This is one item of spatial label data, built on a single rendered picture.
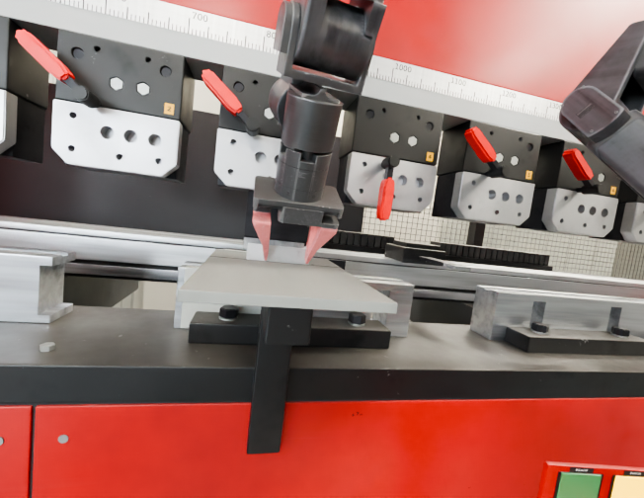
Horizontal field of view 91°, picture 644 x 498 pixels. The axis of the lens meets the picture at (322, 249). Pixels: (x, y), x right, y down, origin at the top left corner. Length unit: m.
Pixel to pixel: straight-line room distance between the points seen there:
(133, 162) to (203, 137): 0.57
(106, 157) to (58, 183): 0.64
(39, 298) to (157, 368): 0.22
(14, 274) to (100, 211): 0.55
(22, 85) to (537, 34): 0.79
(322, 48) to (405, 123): 0.27
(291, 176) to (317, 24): 0.13
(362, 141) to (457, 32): 0.24
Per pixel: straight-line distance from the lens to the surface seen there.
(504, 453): 0.65
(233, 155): 0.49
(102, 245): 0.82
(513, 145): 0.67
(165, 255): 0.79
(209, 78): 0.48
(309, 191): 0.35
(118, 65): 0.55
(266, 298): 0.26
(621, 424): 0.80
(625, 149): 0.52
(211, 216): 1.03
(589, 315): 0.87
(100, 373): 0.45
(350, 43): 0.33
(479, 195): 0.62
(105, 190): 1.11
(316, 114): 0.33
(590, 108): 0.52
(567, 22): 0.80
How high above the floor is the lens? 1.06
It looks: 5 degrees down
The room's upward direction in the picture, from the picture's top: 7 degrees clockwise
